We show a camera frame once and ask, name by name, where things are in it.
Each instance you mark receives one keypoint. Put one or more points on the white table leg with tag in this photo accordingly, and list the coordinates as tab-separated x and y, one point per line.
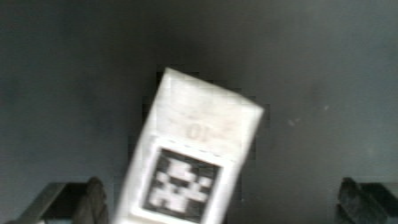
191	154

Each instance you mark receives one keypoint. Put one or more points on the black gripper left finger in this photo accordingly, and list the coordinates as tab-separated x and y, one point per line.
69	204

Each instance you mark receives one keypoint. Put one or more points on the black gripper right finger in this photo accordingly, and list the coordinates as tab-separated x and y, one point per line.
367	202

